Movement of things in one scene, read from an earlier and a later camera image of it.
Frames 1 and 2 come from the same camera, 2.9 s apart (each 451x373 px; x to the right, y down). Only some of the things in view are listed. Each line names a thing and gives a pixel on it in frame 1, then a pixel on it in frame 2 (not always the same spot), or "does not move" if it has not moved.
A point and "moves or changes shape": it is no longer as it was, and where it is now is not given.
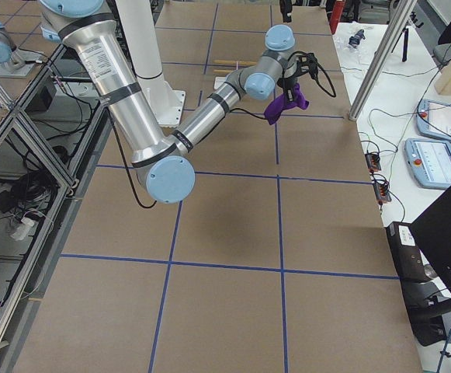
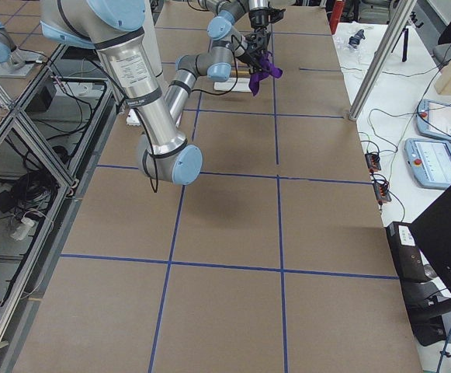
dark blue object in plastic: (355, 40) does not move
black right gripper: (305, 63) -> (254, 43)
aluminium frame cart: (27, 191) does not move
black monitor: (444, 236) does not move
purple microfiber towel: (275, 108) moves or changes shape
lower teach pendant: (434, 164) does not move
